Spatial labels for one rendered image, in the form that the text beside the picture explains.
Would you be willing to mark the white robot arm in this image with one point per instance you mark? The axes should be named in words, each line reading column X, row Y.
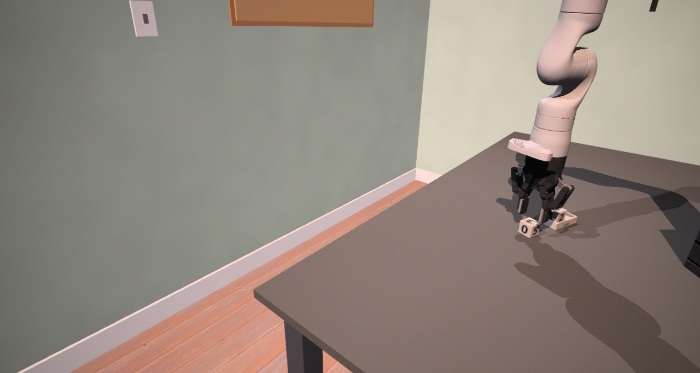
column 573, row 69

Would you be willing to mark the cream rectangular tray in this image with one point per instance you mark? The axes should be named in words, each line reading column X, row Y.
column 570, row 219

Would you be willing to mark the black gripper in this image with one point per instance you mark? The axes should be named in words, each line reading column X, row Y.
column 543, row 181

